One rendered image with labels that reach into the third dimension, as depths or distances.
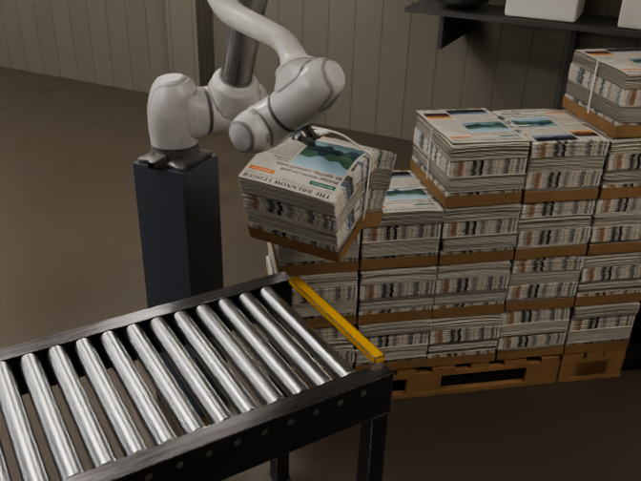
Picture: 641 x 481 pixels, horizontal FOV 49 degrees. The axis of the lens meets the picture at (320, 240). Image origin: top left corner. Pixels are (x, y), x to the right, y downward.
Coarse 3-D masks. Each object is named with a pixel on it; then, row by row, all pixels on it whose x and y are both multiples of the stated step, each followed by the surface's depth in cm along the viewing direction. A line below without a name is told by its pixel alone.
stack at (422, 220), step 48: (384, 240) 246; (432, 240) 250; (480, 240) 254; (528, 240) 257; (576, 240) 261; (336, 288) 251; (384, 288) 255; (432, 288) 259; (480, 288) 263; (528, 288) 267; (336, 336) 262; (384, 336) 266; (432, 336) 269; (480, 336) 274; (528, 336) 279; (432, 384) 281; (480, 384) 287; (528, 384) 290
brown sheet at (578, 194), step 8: (528, 192) 247; (536, 192) 248; (544, 192) 248; (552, 192) 249; (560, 192) 250; (568, 192) 250; (576, 192) 251; (584, 192) 251; (592, 192) 252; (528, 200) 249; (536, 200) 250; (544, 200) 250; (552, 200) 251; (560, 200) 251
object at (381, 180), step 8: (328, 136) 212; (352, 144) 197; (360, 144) 208; (384, 152) 200; (376, 160) 196; (384, 160) 203; (392, 160) 208; (376, 168) 196; (384, 168) 202; (392, 168) 209; (376, 176) 199; (384, 176) 205; (376, 184) 201; (384, 184) 207; (368, 192) 199; (376, 192) 205; (384, 192) 211; (368, 200) 200; (376, 200) 206; (368, 208) 201; (376, 208) 208
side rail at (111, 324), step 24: (240, 288) 201; (288, 288) 207; (144, 312) 189; (168, 312) 189; (192, 312) 193; (216, 312) 197; (48, 336) 178; (72, 336) 178; (96, 336) 180; (120, 336) 184; (0, 360) 169; (72, 360) 179; (24, 384) 175
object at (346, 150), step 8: (296, 144) 194; (304, 144) 194; (320, 144) 195; (328, 144) 195; (336, 144) 196; (344, 144) 196; (328, 152) 190; (336, 152) 190; (344, 152) 190; (352, 152) 191; (360, 152) 192; (376, 152) 194; (368, 160) 190; (368, 184) 195; (360, 200) 194; (360, 208) 196
